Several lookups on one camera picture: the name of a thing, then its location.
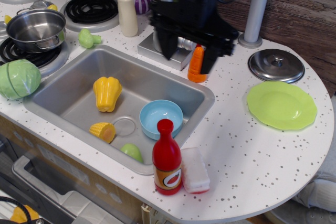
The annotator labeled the yellow toy behind pot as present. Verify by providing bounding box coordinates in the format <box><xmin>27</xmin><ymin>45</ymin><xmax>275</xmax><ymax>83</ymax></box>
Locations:
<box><xmin>4</xmin><ymin>15</ymin><xmax>12</xmax><ymax>24</ymax></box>

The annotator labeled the green toy broccoli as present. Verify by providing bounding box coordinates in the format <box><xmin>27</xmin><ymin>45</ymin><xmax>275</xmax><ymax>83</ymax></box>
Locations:
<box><xmin>78</xmin><ymin>28</ymin><xmax>102</xmax><ymax>49</ymax></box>

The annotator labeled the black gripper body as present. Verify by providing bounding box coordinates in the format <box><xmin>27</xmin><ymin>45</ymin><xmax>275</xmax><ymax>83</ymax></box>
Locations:
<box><xmin>150</xmin><ymin>0</ymin><xmax>238</xmax><ymax>54</ymax></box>

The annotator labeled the light green plate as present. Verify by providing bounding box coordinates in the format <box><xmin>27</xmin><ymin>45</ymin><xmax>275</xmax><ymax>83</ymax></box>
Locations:
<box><xmin>247</xmin><ymin>81</ymin><xmax>318</xmax><ymax>130</ymax></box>

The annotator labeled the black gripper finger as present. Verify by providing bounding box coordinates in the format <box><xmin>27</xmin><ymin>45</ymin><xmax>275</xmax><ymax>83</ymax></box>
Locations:
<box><xmin>201</xmin><ymin>46</ymin><xmax>223</xmax><ymax>74</ymax></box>
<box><xmin>156</xmin><ymin>28</ymin><xmax>178</xmax><ymax>60</ymax></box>

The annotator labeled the green toy fruit half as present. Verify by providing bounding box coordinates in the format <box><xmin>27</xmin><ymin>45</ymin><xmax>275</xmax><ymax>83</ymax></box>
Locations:
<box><xmin>120</xmin><ymin>143</ymin><xmax>143</xmax><ymax>163</ymax></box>

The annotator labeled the grey vertical pole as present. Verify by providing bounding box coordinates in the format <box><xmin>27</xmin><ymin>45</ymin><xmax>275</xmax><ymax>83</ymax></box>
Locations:
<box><xmin>238</xmin><ymin>0</ymin><xmax>267</xmax><ymax>49</ymax></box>

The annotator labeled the white pink sponge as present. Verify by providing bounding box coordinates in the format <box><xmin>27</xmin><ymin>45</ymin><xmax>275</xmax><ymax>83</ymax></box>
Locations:
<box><xmin>181</xmin><ymin>147</ymin><xmax>211</xmax><ymax>194</ymax></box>

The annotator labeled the light blue bowl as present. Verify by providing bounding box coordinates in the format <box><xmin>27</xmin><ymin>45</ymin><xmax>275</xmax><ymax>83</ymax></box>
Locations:
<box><xmin>139</xmin><ymin>100</ymin><xmax>183</xmax><ymax>140</ymax></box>

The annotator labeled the front left stove burner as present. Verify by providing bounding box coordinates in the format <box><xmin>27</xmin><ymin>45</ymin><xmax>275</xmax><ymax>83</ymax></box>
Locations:
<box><xmin>1</xmin><ymin>38</ymin><xmax>69</xmax><ymax>78</ymax></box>

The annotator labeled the yellow toy on floor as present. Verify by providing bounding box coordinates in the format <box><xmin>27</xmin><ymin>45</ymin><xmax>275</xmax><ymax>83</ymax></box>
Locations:
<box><xmin>10</xmin><ymin>205</ymin><xmax>39</xmax><ymax>223</ymax></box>

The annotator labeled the silver toy faucet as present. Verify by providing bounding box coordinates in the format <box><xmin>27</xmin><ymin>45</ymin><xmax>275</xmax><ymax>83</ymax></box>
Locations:
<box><xmin>138</xmin><ymin>0</ymin><xmax>196</xmax><ymax>71</ymax></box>

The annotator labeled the steel cooking pot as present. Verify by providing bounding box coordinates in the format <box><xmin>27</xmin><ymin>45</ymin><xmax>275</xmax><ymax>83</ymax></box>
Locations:
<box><xmin>6</xmin><ymin>9</ymin><xmax>66</xmax><ymax>53</ymax></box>

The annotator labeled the cream plastic bottle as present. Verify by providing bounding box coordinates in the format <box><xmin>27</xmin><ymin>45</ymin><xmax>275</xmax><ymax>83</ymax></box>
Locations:
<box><xmin>117</xmin><ymin>0</ymin><xmax>138</xmax><ymax>37</ymax></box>

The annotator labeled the orange toy carrot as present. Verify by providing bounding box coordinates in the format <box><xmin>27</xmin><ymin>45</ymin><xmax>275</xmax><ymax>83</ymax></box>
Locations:
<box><xmin>187</xmin><ymin>47</ymin><xmax>207</xmax><ymax>83</ymax></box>

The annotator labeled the green toy cabbage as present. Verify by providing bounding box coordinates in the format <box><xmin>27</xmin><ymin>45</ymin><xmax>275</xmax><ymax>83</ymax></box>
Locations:
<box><xmin>1</xmin><ymin>59</ymin><xmax>41</xmax><ymax>100</ymax></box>

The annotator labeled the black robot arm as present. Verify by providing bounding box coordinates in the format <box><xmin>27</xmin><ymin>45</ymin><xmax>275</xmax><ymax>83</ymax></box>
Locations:
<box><xmin>150</xmin><ymin>0</ymin><xmax>238</xmax><ymax>74</ymax></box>

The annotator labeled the steel pot lid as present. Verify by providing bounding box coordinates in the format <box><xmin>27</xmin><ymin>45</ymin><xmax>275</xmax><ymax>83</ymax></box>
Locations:
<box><xmin>248</xmin><ymin>49</ymin><xmax>305</xmax><ymax>83</ymax></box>

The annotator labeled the grey metal sink basin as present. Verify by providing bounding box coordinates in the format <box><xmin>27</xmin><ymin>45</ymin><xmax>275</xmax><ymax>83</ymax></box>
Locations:
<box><xmin>24</xmin><ymin>45</ymin><xmax>215</xmax><ymax>175</ymax></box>

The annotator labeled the right stove burner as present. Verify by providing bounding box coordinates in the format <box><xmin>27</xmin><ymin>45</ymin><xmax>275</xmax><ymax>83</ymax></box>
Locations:
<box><xmin>60</xmin><ymin>0</ymin><xmax>119</xmax><ymax>33</ymax></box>

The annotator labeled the yellow toy corn cob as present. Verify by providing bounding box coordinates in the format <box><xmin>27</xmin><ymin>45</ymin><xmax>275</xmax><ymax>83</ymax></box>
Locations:
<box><xmin>89</xmin><ymin>122</ymin><xmax>116</xmax><ymax>144</ymax></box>

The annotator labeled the red ketchup bottle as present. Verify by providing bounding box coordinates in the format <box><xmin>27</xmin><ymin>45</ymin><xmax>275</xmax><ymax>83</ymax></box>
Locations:
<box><xmin>152</xmin><ymin>119</ymin><xmax>182</xmax><ymax>196</ymax></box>

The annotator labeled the yellow toy bell pepper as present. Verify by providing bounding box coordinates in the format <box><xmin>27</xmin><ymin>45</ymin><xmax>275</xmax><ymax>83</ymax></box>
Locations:
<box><xmin>93</xmin><ymin>77</ymin><xmax>122</xmax><ymax>112</ymax></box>

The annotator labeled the oven door handle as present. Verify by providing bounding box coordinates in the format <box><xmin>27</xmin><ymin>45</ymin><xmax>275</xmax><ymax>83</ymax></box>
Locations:
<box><xmin>12</xmin><ymin>156</ymin><xmax>91</xmax><ymax>223</ymax></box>

